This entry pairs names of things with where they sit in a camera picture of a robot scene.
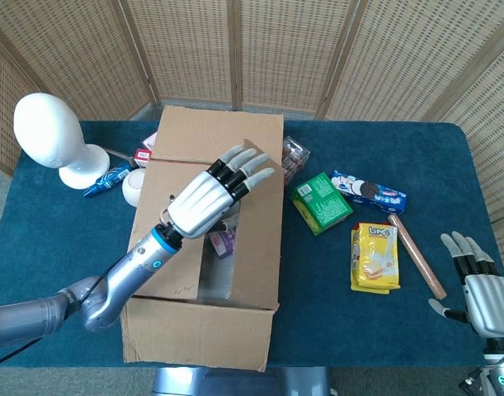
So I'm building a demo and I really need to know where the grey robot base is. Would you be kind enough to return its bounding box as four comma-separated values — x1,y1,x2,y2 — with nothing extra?
152,365,331,396

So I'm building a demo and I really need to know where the white foam mannequin head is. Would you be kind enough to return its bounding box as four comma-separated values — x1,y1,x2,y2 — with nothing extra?
13,92,111,190

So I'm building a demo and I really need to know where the yellow Lipo snack bag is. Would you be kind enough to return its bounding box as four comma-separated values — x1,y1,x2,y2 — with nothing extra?
350,222,402,295

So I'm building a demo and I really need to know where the blue Oreo cookie package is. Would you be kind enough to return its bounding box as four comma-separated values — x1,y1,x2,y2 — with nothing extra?
331,170,408,215

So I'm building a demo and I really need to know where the brown paper stick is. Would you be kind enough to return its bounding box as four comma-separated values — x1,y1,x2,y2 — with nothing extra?
388,213,448,300

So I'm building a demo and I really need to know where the clear plastic snack container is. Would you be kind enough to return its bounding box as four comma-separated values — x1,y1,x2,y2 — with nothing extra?
280,135,312,185

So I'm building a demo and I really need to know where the woven rattan folding screen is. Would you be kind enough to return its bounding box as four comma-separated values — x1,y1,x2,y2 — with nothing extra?
0,0,504,226

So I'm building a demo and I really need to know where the purple tissue pack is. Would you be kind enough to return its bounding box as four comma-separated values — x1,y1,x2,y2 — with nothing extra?
209,225,238,260

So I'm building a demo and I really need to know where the green tissue pack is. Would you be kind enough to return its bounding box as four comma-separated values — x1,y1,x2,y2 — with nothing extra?
290,172,354,237

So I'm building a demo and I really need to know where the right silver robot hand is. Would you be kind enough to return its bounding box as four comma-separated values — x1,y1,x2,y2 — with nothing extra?
427,230,504,340

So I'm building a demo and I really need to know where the white round cup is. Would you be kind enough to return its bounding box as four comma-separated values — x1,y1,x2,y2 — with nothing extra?
121,167,148,208

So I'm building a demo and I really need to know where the large brown cardboard box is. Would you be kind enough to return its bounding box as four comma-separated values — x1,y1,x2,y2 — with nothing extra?
120,105,286,371

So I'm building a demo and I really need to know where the blue snack packet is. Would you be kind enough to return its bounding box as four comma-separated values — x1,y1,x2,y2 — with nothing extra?
83,161,133,199

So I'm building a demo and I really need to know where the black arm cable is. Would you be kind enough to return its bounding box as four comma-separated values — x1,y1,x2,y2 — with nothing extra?
0,263,116,370

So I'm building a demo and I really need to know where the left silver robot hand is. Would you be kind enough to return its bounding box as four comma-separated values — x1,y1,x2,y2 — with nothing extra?
167,144,276,239

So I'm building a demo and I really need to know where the dark blue table cloth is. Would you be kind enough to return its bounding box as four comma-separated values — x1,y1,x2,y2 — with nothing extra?
0,119,504,369

